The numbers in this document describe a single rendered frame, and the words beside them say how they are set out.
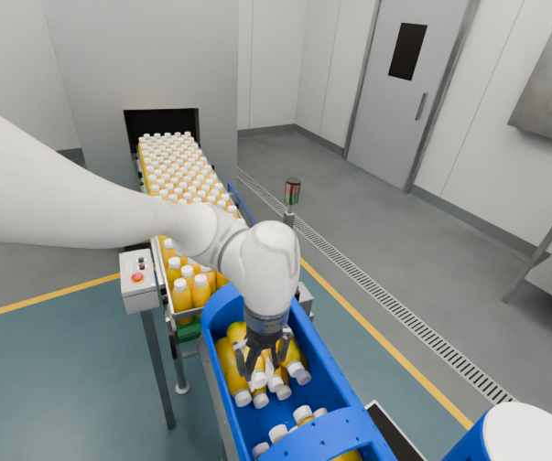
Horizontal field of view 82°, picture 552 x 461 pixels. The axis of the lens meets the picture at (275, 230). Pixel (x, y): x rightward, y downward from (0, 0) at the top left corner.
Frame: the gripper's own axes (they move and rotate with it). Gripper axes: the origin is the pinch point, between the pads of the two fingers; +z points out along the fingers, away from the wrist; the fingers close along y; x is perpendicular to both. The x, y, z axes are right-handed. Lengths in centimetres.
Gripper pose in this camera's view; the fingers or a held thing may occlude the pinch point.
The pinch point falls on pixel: (260, 374)
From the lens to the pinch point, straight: 82.4
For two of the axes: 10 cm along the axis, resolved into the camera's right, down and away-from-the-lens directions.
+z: -0.8, 8.2, 5.7
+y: 9.1, -1.7, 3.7
